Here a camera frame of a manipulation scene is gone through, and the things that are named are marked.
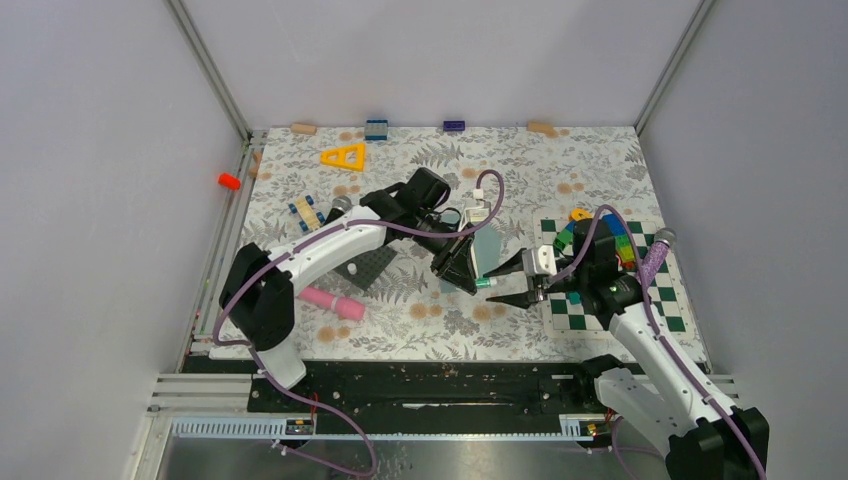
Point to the green white glue stick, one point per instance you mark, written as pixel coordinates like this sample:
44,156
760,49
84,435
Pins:
485,282

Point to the grey lego baseplate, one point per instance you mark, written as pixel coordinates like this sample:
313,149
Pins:
370,265

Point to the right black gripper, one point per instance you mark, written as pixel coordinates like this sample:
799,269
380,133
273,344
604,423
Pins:
527,299

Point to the blue lego brick stack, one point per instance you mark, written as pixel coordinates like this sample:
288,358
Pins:
376,130

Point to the yellow triangle toy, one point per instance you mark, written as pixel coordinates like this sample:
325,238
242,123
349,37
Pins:
351,157

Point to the right wooden cylinder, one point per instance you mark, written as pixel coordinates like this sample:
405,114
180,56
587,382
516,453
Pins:
545,129

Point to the light blue envelope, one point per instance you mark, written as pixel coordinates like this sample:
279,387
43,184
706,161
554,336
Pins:
486,248

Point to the rainbow lego brick stack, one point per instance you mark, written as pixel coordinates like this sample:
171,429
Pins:
624,248

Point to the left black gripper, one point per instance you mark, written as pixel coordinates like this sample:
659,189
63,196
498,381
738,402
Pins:
454,265

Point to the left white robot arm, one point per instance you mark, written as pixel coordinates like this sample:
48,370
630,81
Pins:
260,292

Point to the green white chessboard mat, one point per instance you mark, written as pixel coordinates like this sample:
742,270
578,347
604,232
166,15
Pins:
606,288

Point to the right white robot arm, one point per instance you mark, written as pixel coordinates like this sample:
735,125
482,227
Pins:
699,431

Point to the floral table mat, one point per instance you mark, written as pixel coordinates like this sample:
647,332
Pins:
407,318

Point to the dark purple lego brick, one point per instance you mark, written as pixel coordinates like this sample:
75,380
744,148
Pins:
454,125

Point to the wooden cylinder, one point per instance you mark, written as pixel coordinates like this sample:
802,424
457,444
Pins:
303,129
545,129

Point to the left wooden cylinder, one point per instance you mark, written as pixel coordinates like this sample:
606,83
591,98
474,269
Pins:
303,129

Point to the orange red cap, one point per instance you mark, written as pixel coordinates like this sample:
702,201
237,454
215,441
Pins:
229,182

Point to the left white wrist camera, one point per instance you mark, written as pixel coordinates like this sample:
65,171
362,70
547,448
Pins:
476,209

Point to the wooden toy car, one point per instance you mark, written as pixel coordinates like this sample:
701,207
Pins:
310,219

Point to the blue green lego block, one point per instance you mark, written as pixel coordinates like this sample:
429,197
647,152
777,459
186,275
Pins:
564,238

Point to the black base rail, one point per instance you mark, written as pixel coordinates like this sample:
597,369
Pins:
451,397

